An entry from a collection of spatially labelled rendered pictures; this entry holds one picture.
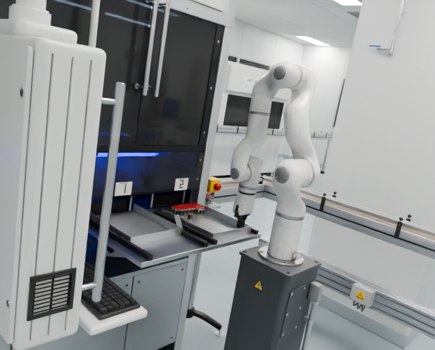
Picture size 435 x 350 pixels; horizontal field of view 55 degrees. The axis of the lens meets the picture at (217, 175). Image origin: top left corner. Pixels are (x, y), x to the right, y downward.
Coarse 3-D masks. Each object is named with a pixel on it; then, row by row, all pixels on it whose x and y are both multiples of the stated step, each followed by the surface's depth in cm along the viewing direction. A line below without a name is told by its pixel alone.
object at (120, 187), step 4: (116, 184) 176; (120, 184) 177; (124, 184) 179; (128, 184) 181; (132, 184) 182; (116, 188) 176; (120, 188) 178; (124, 188) 179; (128, 188) 181; (116, 192) 177; (120, 192) 178; (128, 192) 182
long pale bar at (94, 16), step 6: (96, 0) 142; (96, 6) 142; (96, 12) 143; (96, 18) 143; (90, 24) 143; (96, 24) 144; (90, 30) 144; (96, 30) 144; (90, 36) 144; (90, 42) 144
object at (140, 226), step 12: (96, 216) 171; (120, 216) 185; (132, 216) 188; (144, 216) 190; (156, 216) 185; (120, 228) 171; (132, 228) 173; (144, 228) 175; (156, 228) 177; (168, 228) 180; (180, 228) 174; (132, 240) 156; (144, 240) 160
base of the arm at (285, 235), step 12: (276, 216) 169; (276, 228) 169; (288, 228) 166; (300, 228) 169; (276, 240) 169; (288, 240) 167; (264, 252) 174; (276, 252) 169; (288, 252) 168; (276, 264) 166; (288, 264) 166; (300, 264) 169
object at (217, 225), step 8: (208, 208) 210; (208, 216) 206; (216, 216) 206; (224, 216) 203; (192, 224) 182; (200, 224) 192; (208, 224) 194; (216, 224) 196; (224, 224) 198; (232, 224) 200; (248, 224) 193; (208, 232) 175; (216, 232) 186; (224, 232) 178; (232, 232) 183; (240, 232) 187; (248, 232) 192
